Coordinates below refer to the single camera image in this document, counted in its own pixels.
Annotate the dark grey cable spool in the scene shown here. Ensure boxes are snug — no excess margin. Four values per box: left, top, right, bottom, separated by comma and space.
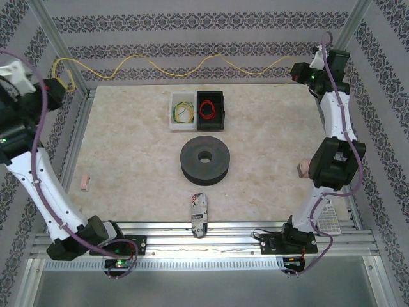
180, 136, 231, 187

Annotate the black plastic bin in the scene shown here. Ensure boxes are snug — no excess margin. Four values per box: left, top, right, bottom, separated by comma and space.
195, 90, 226, 131

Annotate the white plastic bin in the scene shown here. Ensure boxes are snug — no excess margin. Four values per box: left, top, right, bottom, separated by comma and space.
168, 92, 197, 132

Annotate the white calculator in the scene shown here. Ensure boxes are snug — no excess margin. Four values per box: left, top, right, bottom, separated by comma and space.
314, 194, 342, 236

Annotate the newspaper print case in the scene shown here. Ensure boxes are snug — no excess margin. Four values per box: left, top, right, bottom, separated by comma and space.
190, 193, 209, 239

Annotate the left control board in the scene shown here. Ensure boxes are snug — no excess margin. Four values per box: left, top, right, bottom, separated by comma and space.
104, 258, 132, 269

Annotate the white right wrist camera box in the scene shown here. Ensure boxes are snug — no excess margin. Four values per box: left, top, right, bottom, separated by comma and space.
311, 45, 328, 70

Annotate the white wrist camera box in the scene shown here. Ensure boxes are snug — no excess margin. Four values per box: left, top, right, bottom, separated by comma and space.
0, 61, 35, 94
311, 45, 328, 70

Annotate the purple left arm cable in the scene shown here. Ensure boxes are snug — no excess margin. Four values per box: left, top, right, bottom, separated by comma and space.
0, 49, 138, 279

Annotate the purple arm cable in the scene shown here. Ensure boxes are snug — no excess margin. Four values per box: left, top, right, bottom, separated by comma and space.
297, 31, 365, 278
0, 49, 138, 279

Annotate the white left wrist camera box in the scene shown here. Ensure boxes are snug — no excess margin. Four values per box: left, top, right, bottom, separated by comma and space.
0, 61, 35, 94

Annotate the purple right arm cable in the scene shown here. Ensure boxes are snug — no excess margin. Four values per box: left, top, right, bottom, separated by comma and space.
297, 31, 365, 278

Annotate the red cable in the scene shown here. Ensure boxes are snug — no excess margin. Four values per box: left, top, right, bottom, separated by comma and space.
199, 100, 217, 120

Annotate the green cable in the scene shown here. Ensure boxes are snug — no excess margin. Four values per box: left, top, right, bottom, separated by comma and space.
172, 101, 185, 123

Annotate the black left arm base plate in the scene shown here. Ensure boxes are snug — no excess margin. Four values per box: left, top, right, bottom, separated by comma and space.
105, 235, 147, 256

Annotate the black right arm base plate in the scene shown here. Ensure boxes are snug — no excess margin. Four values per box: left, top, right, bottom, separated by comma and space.
259, 232, 318, 256

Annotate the aluminium frame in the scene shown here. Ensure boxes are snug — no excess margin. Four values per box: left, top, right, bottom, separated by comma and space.
24, 0, 389, 307

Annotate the slotted white cable duct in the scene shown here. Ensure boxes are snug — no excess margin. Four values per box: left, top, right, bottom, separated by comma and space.
43, 258, 285, 271

